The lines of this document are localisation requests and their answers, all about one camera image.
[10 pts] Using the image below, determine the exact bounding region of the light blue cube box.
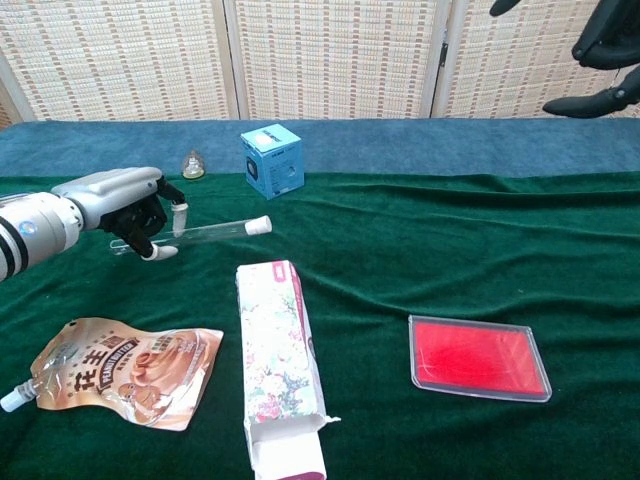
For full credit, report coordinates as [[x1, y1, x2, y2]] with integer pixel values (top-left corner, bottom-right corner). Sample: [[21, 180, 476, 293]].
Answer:
[[240, 123, 305, 201]]

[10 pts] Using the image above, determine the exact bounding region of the red ink pad clear case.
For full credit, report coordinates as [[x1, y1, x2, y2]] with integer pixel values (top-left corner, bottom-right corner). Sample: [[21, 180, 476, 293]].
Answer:
[[408, 314, 553, 403]]

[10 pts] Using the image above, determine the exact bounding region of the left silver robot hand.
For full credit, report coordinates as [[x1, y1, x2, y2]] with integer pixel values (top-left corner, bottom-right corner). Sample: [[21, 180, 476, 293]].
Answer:
[[50, 166, 189, 262]]

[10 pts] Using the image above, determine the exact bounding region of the dark green velvet cloth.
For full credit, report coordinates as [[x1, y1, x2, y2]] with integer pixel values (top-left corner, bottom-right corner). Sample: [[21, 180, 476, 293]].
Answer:
[[0, 172, 640, 480]]

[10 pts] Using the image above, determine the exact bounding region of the peanut butter spout pouch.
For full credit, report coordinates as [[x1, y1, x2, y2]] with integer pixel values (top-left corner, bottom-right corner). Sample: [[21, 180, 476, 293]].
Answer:
[[0, 317, 225, 432]]

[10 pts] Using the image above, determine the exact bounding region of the floral paper carton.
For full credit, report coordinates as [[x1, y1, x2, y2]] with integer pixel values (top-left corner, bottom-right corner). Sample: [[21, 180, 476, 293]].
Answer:
[[235, 259, 342, 480]]

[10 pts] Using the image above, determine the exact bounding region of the clear glass tube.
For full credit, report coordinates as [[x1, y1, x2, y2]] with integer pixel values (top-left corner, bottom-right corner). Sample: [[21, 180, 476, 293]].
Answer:
[[109, 215, 251, 256]]

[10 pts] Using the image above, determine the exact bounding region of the blue table cloth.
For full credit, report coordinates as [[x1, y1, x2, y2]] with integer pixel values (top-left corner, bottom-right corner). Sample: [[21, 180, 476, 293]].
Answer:
[[0, 117, 640, 179]]

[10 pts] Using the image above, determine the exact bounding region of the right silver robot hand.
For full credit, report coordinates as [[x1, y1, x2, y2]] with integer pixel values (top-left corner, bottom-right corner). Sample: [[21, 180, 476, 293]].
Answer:
[[489, 0, 640, 120]]

